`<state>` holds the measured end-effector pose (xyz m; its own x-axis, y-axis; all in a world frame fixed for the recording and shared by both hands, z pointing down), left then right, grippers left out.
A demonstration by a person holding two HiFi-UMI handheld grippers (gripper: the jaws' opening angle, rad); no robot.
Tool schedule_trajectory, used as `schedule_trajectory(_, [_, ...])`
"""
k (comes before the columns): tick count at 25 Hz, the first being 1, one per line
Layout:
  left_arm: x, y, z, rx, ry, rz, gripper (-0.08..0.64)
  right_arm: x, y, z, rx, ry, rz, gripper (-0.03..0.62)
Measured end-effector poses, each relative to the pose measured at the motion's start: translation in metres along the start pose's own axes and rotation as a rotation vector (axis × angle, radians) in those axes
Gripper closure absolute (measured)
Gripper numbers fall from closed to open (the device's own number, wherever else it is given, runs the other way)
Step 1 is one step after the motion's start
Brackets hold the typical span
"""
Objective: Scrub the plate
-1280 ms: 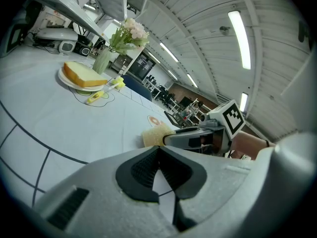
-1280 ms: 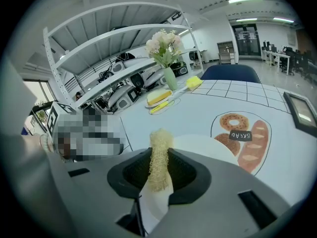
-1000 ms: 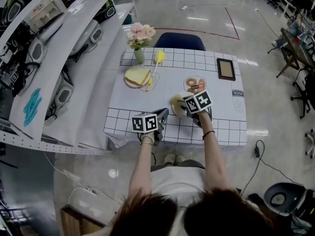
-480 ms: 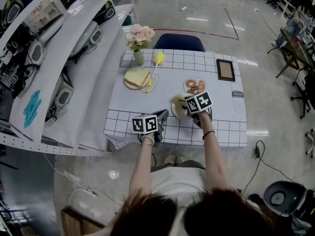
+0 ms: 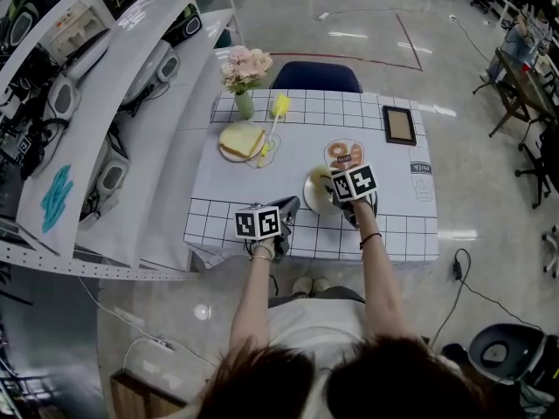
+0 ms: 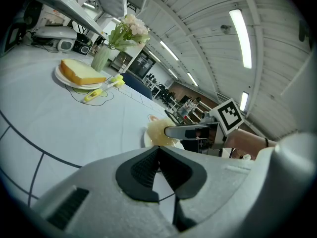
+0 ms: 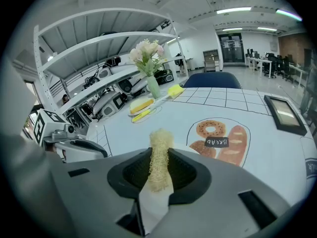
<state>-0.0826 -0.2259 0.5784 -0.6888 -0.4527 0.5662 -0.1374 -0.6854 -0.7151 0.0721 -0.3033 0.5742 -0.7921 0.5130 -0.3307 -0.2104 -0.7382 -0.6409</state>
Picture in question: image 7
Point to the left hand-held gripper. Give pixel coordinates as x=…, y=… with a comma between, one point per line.
x=48, y=128

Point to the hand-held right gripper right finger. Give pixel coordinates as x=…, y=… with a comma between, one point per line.
x=218, y=195

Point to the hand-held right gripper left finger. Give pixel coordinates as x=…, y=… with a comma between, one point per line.
x=104, y=195

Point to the pink plate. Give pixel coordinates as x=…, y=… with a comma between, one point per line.
x=136, y=114

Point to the yellow sponge piece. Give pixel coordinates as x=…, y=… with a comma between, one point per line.
x=159, y=162

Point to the white grey-faced device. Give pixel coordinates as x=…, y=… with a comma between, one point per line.
x=108, y=111
x=138, y=87

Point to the checked white tablecloth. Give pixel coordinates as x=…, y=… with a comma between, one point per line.
x=267, y=152

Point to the bread slices on plate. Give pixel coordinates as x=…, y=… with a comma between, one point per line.
x=140, y=104

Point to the green vase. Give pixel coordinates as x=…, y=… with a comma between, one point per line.
x=153, y=88

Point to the black radio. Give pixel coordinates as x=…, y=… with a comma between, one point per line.
x=164, y=77

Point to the yellow bottle brush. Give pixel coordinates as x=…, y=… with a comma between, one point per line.
x=175, y=90

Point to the pink flower bouquet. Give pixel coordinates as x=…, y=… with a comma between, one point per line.
x=147, y=56

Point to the blue chair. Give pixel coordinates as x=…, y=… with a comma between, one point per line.
x=211, y=80

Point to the white metal shelf rack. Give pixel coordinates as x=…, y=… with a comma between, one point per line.
x=99, y=23

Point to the small grey shelf cabinet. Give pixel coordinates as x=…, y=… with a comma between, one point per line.
x=211, y=61

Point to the white long desk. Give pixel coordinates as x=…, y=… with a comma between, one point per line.
x=257, y=59

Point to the row of black office chairs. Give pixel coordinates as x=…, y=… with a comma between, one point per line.
x=278, y=66

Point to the black glass double door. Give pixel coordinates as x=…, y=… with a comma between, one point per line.
x=230, y=48

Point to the ceiling tube light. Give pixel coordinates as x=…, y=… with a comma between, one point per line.
x=267, y=28
x=232, y=29
x=288, y=14
x=234, y=10

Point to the black picture frame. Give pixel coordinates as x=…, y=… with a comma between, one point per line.
x=284, y=113

